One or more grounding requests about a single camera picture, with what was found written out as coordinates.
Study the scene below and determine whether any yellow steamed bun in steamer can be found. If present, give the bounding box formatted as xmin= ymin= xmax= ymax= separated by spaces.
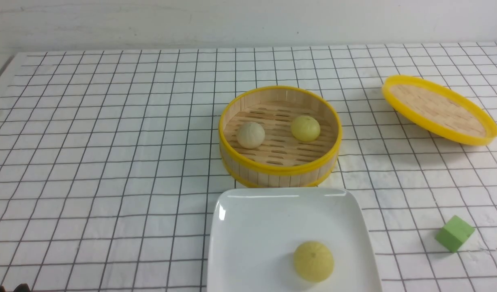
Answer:
xmin=291 ymin=115 xmax=321 ymax=142

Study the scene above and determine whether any white steamed bun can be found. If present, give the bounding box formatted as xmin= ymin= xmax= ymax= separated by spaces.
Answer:
xmin=237 ymin=121 xmax=266 ymax=148

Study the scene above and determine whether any white grid tablecloth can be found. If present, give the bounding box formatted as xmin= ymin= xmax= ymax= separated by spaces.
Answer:
xmin=0 ymin=43 xmax=497 ymax=292

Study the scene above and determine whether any green foam cube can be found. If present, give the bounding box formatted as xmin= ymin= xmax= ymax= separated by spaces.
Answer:
xmin=435 ymin=215 xmax=475 ymax=253

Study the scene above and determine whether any bamboo steamer basket yellow rim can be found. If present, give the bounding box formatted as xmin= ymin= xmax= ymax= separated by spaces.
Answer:
xmin=218 ymin=86 xmax=343 ymax=187

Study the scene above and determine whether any bamboo steamer lid yellow rim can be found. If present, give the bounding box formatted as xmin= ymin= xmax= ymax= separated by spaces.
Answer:
xmin=382 ymin=75 xmax=497 ymax=146

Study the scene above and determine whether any white square plate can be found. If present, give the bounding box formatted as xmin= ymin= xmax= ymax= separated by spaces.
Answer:
xmin=207 ymin=187 xmax=383 ymax=292

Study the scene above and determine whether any yellow steamed bun on plate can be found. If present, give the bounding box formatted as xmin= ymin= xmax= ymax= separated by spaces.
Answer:
xmin=293 ymin=241 xmax=334 ymax=283

